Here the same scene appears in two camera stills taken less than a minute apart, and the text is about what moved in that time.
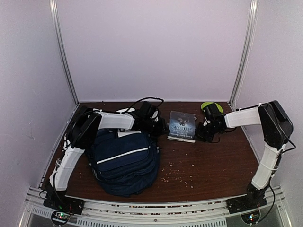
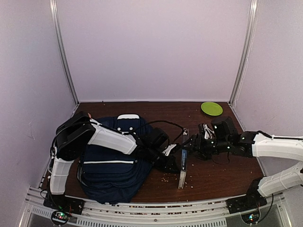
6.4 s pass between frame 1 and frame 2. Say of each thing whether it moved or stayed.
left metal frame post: stayed
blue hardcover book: moved
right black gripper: moved
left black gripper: moved
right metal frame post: stayed
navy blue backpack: moved
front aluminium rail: stayed
